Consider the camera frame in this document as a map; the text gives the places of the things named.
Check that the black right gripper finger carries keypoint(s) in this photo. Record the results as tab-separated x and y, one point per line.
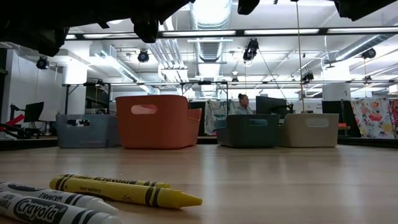
248	6

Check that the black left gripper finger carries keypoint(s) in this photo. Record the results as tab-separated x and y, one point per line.
146	31

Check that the yellow crayon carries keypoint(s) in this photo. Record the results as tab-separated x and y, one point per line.
124	181
124	193

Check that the white crayon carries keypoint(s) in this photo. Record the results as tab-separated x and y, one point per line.
46	213
62	196

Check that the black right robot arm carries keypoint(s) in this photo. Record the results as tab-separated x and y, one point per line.
357	7

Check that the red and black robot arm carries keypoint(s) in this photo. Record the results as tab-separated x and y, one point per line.
17	119

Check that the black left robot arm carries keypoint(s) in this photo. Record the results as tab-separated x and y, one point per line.
31	25

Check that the black ceiling spotlight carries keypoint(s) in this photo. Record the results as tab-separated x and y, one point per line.
42	63
250	51
308	77
143	56
369	53

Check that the white ceiling pipe bundle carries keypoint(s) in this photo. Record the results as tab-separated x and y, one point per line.
166	54

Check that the person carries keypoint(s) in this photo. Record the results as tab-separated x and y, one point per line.
244	105

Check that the orange plastic bin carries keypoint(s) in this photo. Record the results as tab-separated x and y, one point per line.
158	130

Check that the black monitor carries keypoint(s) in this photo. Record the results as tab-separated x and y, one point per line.
33	112
270	105

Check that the teal and white cloth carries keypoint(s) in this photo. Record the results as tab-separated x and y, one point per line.
217	115

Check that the brown plastic bin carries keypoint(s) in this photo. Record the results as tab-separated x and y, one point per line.
93	133

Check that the teal plastic bin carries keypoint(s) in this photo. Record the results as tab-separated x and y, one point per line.
248	135

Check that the light grey plastic bin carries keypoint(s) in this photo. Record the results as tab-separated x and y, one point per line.
311	135

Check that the black upright panel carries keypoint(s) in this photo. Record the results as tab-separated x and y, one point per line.
345	112

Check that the colourful floral cloth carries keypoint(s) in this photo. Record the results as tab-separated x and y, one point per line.
373	118
395	115

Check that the white ceiling vent duct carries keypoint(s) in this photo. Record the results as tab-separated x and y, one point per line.
119	68

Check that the black overhead frame beam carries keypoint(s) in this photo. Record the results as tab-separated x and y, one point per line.
80	36

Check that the silver ceiling air duct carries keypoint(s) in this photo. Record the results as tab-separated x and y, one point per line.
363	46
210	51

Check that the black metal frame stand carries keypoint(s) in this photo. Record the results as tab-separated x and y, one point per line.
66	96

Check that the black aluminium table frame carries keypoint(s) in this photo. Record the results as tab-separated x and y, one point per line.
28	143

